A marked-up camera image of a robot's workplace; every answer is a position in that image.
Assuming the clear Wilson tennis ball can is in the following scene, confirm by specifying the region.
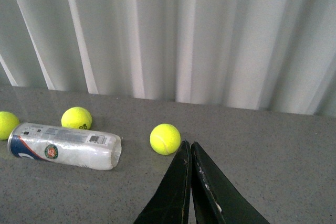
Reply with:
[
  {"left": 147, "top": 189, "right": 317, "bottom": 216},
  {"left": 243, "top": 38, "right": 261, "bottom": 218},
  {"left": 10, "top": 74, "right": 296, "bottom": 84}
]
[{"left": 7, "top": 123, "right": 122, "bottom": 170}]

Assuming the tennis ball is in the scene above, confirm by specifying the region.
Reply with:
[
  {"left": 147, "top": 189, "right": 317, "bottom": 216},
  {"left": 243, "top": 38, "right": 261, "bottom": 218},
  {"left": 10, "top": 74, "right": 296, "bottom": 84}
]
[
  {"left": 61, "top": 106, "right": 92, "bottom": 130},
  {"left": 150, "top": 123, "right": 181, "bottom": 155},
  {"left": 0, "top": 111, "right": 19, "bottom": 140}
]

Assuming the white pleated curtain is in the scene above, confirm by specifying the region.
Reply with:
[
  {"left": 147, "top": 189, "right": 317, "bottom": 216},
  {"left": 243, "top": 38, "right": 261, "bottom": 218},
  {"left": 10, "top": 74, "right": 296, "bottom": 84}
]
[{"left": 1, "top": 0, "right": 335, "bottom": 116}]

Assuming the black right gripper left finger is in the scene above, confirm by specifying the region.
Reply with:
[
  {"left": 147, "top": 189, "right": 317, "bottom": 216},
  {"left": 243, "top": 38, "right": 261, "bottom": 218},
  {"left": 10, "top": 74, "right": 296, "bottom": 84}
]
[{"left": 134, "top": 140, "right": 192, "bottom": 223}]

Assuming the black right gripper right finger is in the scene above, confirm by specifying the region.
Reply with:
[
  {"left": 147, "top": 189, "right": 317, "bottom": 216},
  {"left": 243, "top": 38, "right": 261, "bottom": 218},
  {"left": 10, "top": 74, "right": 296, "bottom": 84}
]
[{"left": 191, "top": 142, "right": 269, "bottom": 223}]

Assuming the middle tennis ball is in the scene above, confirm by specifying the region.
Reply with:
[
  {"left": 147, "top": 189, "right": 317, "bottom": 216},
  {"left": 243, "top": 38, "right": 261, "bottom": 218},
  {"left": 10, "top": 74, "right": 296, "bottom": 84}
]
[{"left": 61, "top": 106, "right": 92, "bottom": 130}]

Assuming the right tennis ball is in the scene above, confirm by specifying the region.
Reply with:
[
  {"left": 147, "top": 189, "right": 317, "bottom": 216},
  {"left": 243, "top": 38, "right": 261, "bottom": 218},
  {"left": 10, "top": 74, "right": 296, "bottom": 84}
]
[{"left": 150, "top": 123, "right": 181, "bottom": 155}]

